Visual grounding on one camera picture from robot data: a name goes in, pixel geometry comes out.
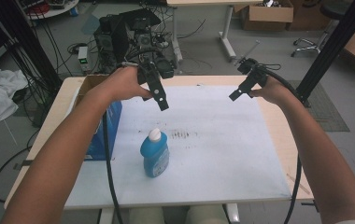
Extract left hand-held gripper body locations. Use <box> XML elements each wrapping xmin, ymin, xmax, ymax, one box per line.
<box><xmin>136</xmin><ymin>61</ymin><xmax>170</xmax><ymax>112</ymax></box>

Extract white background desk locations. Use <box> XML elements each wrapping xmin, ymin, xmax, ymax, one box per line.
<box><xmin>165</xmin><ymin>0</ymin><xmax>264</xmax><ymax>63</ymax></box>

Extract cardboard box blue sides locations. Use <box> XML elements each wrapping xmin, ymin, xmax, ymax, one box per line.
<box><xmin>72</xmin><ymin>74</ymin><xmax>124</xmax><ymax>161</ymax></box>

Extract person's right hand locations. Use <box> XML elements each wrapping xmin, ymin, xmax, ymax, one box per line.
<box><xmin>248</xmin><ymin>76</ymin><xmax>295</xmax><ymax>107</ymax></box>

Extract light wooden table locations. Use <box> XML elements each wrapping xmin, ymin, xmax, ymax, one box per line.
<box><xmin>3</xmin><ymin>74</ymin><xmax>316</xmax><ymax>210</ymax></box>

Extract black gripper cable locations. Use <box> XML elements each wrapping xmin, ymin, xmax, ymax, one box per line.
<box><xmin>258</xmin><ymin>63</ymin><xmax>303</xmax><ymax>224</ymax></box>
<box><xmin>102</xmin><ymin>110</ymin><xmax>124</xmax><ymax>224</ymax></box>

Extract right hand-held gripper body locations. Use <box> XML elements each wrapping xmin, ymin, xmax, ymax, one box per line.
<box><xmin>228</xmin><ymin>68</ymin><xmax>269</xmax><ymax>103</ymax></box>

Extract grey floor mat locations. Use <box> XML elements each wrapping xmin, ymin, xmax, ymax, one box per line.
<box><xmin>287</xmin><ymin>79</ymin><xmax>351</xmax><ymax>133</ymax></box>

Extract white table mat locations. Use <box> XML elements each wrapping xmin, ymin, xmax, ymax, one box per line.
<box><xmin>64</xmin><ymin>84</ymin><xmax>292</xmax><ymax>210</ymax></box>

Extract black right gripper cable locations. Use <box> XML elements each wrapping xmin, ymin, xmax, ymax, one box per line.
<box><xmin>258</xmin><ymin>63</ymin><xmax>303</xmax><ymax>224</ymax></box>

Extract white power supply unit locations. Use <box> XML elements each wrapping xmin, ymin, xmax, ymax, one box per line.
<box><xmin>78</xmin><ymin>46</ymin><xmax>92</xmax><ymax>75</ymax></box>

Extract person's left hand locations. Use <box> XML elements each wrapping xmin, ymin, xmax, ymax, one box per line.
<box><xmin>86</xmin><ymin>65</ymin><xmax>153</xmax><ymax>107</ymax></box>

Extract round white table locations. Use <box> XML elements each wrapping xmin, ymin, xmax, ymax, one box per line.
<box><xmin>19</xmin><ymin>0</ymin><xmax>80</xmax><ymax>21</ymax></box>

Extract black metal frame post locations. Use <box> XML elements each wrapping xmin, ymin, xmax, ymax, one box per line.
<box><xmin>0</xmin><ymin>0</ymin><xmax>64</xmax><ymax>95</ymax></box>
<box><xmin>294</xmin><ymin>0</ymin><xmax>355</xmax><ymax>107</ymax></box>

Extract black floor cable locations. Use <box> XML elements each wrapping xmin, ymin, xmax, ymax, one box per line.
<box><xmin>0</xmin><ymin>130</ymin><xmax>41</xmax><ymax>203</ymax></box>

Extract blue bottle with white cap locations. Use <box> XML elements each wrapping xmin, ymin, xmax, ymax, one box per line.
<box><xmin>139</xmin><ymin>127</ymin><xmax>171</xmax><ymax>179</ymax></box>

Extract black computer tower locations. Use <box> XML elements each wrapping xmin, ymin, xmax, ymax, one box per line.
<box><xmin>92</xmin><ymin>7</ymin><xmax>163</xmax><ymax>73</ymax></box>

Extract black office chair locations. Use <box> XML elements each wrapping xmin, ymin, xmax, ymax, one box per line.
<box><xmin>291</xmin><ymin>0</ymin><xmax>355</xmax><ymax>59</ymax></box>

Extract thin wooden stick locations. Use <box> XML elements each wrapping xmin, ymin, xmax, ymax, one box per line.
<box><xmin>285</xmin><ymin>173</ymin><xmax>311</xmax><ymax>195</ymax></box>

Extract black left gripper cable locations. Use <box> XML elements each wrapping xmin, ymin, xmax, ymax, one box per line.
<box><xmin>102</xmin><ymin>110</ymin><xmax>124</xmax><ymax>224</ymax></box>

